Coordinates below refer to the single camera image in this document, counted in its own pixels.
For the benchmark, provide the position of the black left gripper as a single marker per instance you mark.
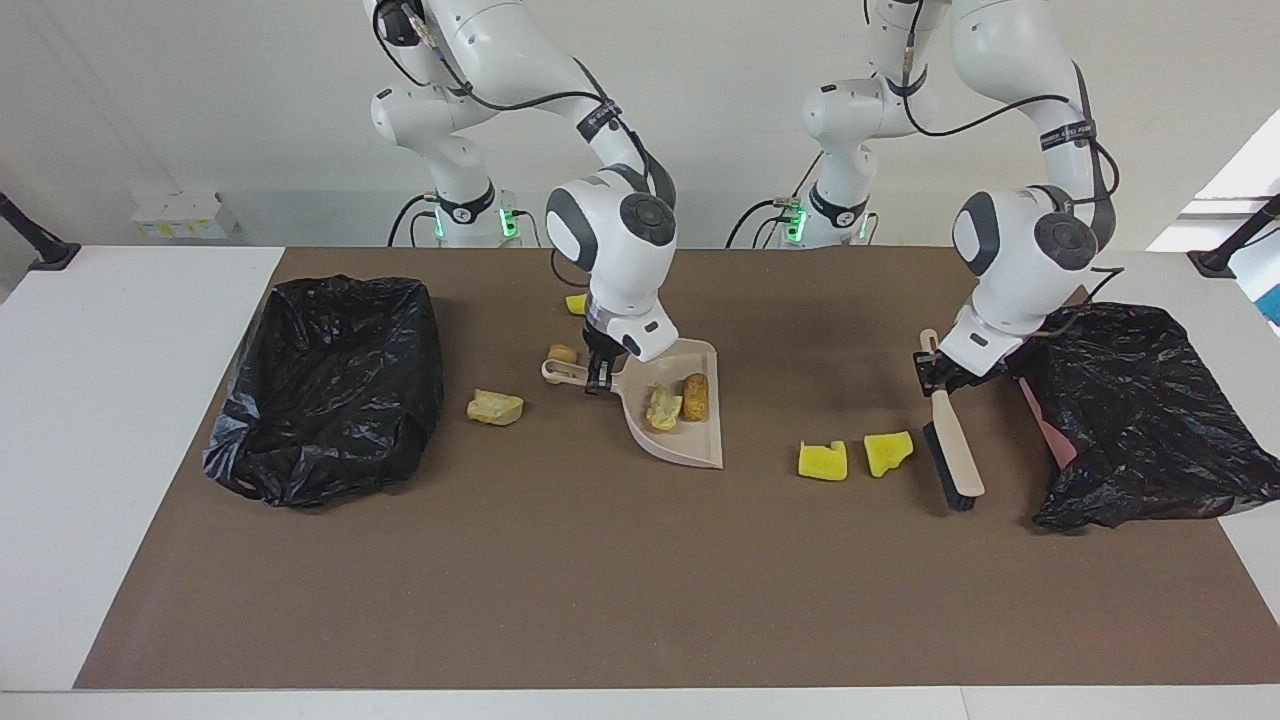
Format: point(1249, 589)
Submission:
point(975, 378)

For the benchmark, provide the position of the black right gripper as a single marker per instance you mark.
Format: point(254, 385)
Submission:
point(603, 347)

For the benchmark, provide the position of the orange striped bread roll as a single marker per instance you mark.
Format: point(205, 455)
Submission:
point(563, 353)

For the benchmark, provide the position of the pale beige sponge chunk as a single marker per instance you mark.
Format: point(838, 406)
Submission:
point(663, 408)
point(495, 408)

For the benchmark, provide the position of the yellow sponge wedge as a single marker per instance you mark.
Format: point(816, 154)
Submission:
point(575, 304)

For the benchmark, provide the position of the beige brush with black bristles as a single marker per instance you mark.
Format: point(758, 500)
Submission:
point(962, 455)

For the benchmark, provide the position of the yellow sponge chunk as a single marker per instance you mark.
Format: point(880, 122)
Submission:
point(885, 455)
point(822, 463)

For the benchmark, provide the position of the brown fried nugget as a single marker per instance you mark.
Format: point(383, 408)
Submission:
point(695, 397)

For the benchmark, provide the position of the beige plastic dustpan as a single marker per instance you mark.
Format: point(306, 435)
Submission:
point(690, 445)

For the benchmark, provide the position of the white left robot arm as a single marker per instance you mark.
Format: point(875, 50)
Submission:
point(1010, 290)

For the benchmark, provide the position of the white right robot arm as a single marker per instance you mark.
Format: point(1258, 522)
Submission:
point(610, 230)

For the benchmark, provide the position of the pink plastic bin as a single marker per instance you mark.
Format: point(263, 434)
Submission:
point(1052, 435)

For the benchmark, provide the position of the black bag over pink bin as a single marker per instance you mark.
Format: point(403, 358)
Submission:
point(1150, 430)

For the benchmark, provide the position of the black trash bag bin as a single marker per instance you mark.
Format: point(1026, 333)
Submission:
point(330, 400)

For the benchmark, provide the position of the brown table mat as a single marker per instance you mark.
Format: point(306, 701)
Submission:
point(600, 600)

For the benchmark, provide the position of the blue object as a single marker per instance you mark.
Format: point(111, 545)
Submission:
point(1273, 300)

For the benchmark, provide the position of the white wall socket box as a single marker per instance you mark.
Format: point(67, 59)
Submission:
point(185, 215)

